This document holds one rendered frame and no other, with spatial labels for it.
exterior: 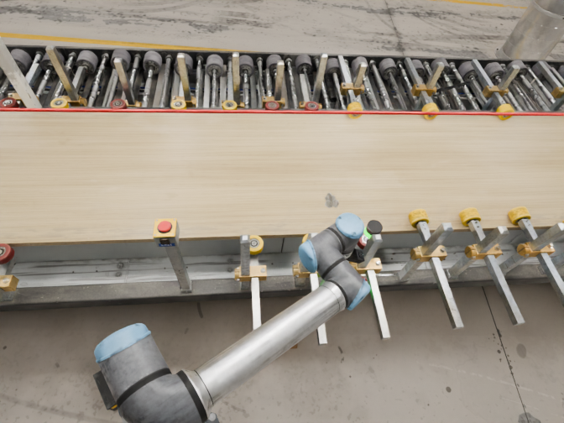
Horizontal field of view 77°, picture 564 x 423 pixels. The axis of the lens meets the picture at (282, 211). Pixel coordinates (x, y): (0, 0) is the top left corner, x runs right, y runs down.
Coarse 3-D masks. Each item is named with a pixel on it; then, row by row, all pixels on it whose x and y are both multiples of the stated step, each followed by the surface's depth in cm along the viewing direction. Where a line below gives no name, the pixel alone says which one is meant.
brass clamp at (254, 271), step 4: (240, 268) 150; (252, 268) 150; (256, 268) 150; (260, 268) 150; (264, 268) 151; (236, 272) 148; (240, 272) 149; (252, 272) 149; (256, 272) 149; (260, 272) 149; (264, 272) 149; (236, 276) 148; (240, 276) 147; (244, 276) 148; (248, 276) 148; (252, 276) 148; (256, 276) 148; (260, 276) 148; (264, 276) 149; (240, 280) 150; (244, 280) 151; (248, 280) 151; (260, 280) 152
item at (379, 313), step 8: (360, 248) 160; (368, 272) 152; (368, 280) 151; (376, 280) 150; (376, 288) 148; (376, 296) 146; (376, 304) 144; (376, 312) 143; (384, 320) 141; (384, 328) 139; (384, 336) 137
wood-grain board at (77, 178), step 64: (0, 128) 175; (64, 128) 178; (128, 128) 182; (192, 128) 186; (256, 128) 190; (320, 128) 194; (384, 128) 198; (448, 128) 203; (512, 128) 207; (0, 192) 154; (64, 192) 157; (128, 192) 160; (192, 192) 163; (256, 192) 166; (320, 192) 169; (384, 192) 172; (448, 192) 176; (512, 192) 179
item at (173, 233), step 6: (156, 222) 116; (174, 222) 116; (156, 228) 114; (174, 228) 115; (156, 234) 113; (162, 234) 113; (168, 234) 114; (174, 234) 114; (156, 240) 115; (174, 240) 116; (168, 246) 118; (174, 246) 119
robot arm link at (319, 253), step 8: (320, 232) 108; (328, 232) 106; (336, 232) 106; (312, 240) 105; (320, 240) 104; (328, 240) 104; (336, 240) 105; (304, 248) 103; (312, 248) 102; (320, 248) 102; (328, 248) 103; (336, 248) 104; (344, 248) 107; (304, 256) 104; (312, 256) 101; (320, 256) 102; (328, 256) 101; (336, 256) 101; (304, 264) 107; (312, 264) 101; (320, 264) 102; (328, 264) 100; (312, 272) 104; (320, 272) 102
